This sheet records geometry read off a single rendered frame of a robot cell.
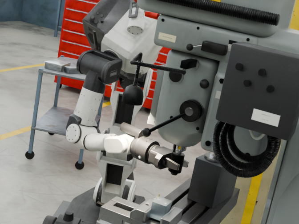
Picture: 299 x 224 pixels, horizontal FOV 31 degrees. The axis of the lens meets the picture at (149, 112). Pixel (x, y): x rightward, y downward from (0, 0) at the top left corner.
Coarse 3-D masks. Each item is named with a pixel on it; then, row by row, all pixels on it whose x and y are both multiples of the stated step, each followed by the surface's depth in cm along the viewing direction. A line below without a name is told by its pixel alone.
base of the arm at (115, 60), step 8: (80, 56) 221; (104, 56) 224; (112, 56) 223; (112, 64) 217; (120, 64) 222; (80, 72) 223; (104, 72) 215; (112, 72) 219; (104, 80) 217; (112, 80) 221
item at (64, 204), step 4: (64, 200) 335; (60, 204) 329; (64, 204) 330; (68, 204) 331; (60, 208) 324; (64, 208) 325; (56, 212) 318; (60, 212) 319; (64, 212) 320; (56, 216) 314
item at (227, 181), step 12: (204, 156) 229; (204, 168) 225; (216, 168) 222; (192, 180) 229; (204, 180) 226; (216, 180) 223; (228, 180) 233; (192, 192) 230; (204, 192) 227; (216, 192) 225; (228, 192) 238; (204, 204) 228; (216, 204) 229
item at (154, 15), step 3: (147, 12) 197; (150, 12) 197; (153, 12) 197; (147, 15) 197; (150, 15) 197; (153, 15) 196; (156, 15) 196; (159, 15) 196; (153, 18) 197; (156, 18) 196
